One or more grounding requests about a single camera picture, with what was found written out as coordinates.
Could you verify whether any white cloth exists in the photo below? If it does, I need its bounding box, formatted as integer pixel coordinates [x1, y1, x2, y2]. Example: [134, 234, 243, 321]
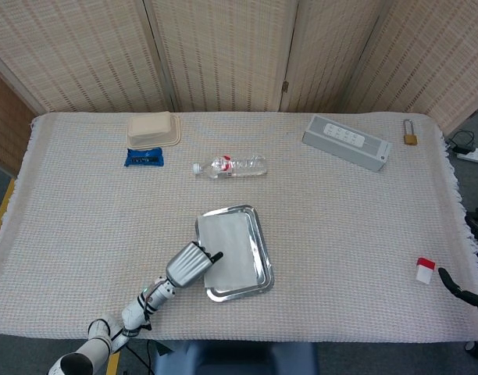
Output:
[198, 212, 260, 290]

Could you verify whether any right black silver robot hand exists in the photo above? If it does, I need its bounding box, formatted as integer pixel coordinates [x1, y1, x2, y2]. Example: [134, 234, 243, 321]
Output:
[437, 267, 478, 313]

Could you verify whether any cream woven tablecloth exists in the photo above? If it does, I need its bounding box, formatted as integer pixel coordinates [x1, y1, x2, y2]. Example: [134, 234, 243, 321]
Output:
[0, 111, 478, 345]

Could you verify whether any black power cable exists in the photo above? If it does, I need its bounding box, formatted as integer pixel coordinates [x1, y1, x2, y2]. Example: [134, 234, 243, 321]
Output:
[444, 129, 476, 152]

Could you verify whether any small red white box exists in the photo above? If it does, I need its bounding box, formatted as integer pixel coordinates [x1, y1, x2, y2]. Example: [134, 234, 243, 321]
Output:
[415, 257, 437, 284]

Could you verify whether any woven folding screen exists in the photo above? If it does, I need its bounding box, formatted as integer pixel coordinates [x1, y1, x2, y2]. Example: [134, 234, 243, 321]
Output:
[0, 0, 478, 165]

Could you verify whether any blue snack packet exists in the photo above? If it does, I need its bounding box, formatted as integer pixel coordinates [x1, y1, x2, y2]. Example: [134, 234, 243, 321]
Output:
[123, 147, 165, 168]

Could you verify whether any grey white long carton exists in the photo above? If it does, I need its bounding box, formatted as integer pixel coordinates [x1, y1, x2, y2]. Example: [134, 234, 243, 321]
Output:
[301, 114, 393, 173]

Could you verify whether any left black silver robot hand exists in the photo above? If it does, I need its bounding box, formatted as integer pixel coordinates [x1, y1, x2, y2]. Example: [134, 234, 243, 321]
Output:
[165, 241, 224, 290]

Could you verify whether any silver metal tray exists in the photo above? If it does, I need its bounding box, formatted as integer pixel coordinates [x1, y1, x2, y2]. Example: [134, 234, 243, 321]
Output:
[194, 204, 275, 303]

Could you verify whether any brass padlock long shackle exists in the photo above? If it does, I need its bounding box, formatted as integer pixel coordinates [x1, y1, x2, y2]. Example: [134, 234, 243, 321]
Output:
[402, 118, 419, 146]

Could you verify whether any beige lidded food container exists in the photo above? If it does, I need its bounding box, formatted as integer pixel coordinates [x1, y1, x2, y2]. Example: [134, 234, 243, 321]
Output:
[126, 111, 183, 148]

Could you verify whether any white power strip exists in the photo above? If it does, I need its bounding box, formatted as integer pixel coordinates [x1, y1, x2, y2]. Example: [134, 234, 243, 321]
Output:
[449, 145, 478, 165]

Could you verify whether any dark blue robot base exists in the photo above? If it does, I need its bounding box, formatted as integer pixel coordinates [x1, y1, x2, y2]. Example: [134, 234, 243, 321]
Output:
[151, 338, 320, 375]

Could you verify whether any clear plastic water bottle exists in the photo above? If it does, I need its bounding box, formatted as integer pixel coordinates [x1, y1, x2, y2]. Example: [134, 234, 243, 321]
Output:
[191, 154, 268, 180]

